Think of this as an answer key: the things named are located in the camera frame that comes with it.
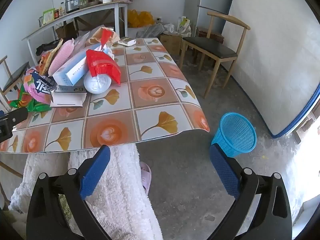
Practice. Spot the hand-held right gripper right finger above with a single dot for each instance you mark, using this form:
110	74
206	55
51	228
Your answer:
225	172

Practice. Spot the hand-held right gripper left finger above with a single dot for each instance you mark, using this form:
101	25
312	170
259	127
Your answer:
96	172

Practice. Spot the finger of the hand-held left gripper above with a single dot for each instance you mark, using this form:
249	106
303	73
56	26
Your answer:
17	116

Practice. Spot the green snack bag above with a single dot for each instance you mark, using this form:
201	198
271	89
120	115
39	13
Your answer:
25	103

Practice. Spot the pink snack bag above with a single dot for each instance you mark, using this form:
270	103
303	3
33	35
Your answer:
40	87

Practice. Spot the blue plastic waste basket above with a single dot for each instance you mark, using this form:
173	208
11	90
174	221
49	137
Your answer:
237	135

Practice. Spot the grey black cardboard box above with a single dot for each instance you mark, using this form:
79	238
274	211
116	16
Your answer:
67	100

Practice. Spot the orange snack packet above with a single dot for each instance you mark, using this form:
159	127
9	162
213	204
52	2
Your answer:
46	62

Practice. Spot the pink foam net sleeve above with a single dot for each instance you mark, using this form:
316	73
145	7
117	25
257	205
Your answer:
60	57

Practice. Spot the blue white toothpaste box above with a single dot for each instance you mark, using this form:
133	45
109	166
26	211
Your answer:
75	70

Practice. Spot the strawberry milk bottle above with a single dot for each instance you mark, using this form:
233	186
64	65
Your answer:
97	85

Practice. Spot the clear plastic bag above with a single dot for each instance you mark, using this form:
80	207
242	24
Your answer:
81	42

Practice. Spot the red plastic bag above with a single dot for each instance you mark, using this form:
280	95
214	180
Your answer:
102	63

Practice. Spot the brown paper bag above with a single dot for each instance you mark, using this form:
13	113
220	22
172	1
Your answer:
96	33

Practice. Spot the white fluffy towel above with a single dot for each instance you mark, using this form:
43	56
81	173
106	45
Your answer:
120	192

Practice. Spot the wooden chair with black seat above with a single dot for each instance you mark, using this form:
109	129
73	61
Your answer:
15	76
212	46

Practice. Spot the pink slipper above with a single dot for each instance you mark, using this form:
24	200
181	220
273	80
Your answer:
145	177

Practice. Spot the black bag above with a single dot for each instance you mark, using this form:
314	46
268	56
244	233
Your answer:
47	47

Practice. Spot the patterned tablecloth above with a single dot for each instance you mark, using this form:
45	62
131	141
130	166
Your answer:
150	92

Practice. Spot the green food package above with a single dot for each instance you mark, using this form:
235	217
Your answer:
48	16

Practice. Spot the clear plastic bottle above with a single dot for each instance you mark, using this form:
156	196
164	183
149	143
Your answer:
62	8

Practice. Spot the grey rice cooker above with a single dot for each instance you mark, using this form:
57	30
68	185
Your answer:
77	2

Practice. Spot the small white box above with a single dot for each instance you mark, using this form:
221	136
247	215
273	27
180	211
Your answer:
127	42

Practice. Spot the dark wooden stool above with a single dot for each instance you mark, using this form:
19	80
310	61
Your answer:
210	33

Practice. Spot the grey plastic bag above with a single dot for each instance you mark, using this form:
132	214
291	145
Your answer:
150	31

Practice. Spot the green white paper sack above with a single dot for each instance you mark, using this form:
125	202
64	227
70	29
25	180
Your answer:
183	25

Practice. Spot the white plastic bag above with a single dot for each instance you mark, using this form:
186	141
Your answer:
171	28

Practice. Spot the yellow plastic bag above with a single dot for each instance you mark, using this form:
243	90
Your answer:
141	18

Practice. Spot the white frame side table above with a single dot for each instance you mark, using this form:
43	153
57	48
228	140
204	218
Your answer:
75	13

